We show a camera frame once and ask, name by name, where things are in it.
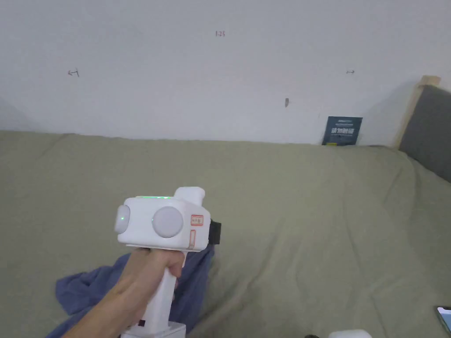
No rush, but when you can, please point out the dark blue sign card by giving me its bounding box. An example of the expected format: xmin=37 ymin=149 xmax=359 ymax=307
xmin=321 ymin=116 xmax=363 ymax=147

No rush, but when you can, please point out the person's left hand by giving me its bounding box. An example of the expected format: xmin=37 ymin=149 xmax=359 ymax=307
xmin=105 ymin=247 xmax=186 ymax=329

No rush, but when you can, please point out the grey padded headboard, wooden frame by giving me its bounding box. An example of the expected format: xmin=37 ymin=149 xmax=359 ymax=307
xmin=394 ymin=75 xmax=451 ymax=184

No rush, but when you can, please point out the bed with pale green sheet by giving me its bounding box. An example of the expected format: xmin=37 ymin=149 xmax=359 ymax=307
xmin=0 ymin=130 xmax=451 ymax=338

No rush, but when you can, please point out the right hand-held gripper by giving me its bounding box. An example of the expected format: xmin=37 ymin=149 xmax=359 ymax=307
xmin=328 ymin=329 xmax=373 ymax=338

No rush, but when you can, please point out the person's left forearm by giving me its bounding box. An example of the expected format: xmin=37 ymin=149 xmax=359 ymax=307
xmin=58 ymin=301 xmax=132 ymax=338

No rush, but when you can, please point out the smartphone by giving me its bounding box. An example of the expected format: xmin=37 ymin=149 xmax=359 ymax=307
xmin=434 ymin=306 xmax=451 ymax=335

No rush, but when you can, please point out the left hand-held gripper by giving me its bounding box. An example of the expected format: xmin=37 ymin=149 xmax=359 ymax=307
xmin=114 ymin=186 xmax=222 ymax=338

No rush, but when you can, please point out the dark blue garment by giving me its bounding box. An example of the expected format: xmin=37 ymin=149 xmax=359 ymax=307
xmin=55 ymin=242 xmax=216 ymax=338

